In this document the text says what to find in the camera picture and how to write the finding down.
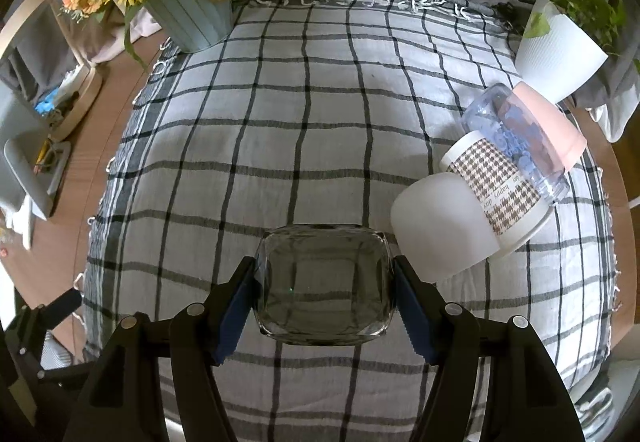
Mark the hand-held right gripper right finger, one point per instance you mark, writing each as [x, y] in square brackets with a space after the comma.
[414, 317]

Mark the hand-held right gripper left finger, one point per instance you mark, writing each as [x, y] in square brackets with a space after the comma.
[235, 317]

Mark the clear glass cup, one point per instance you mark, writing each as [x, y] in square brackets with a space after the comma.
[322, 287]

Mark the white cup with houndstooth band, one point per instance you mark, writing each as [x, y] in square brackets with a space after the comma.
[465, 217]

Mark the checked grey white tablecloth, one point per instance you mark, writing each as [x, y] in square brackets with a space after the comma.
[320, 161]

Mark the clear bottle with pink cap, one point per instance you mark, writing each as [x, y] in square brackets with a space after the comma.
[525, 136]

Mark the round wooden organizer tray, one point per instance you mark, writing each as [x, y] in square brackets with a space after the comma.
[70, 94]

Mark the white ribbed plant pot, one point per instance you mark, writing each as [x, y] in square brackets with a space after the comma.
[555, 54]

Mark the green leafy plant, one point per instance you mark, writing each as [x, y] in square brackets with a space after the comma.
[585, 4]

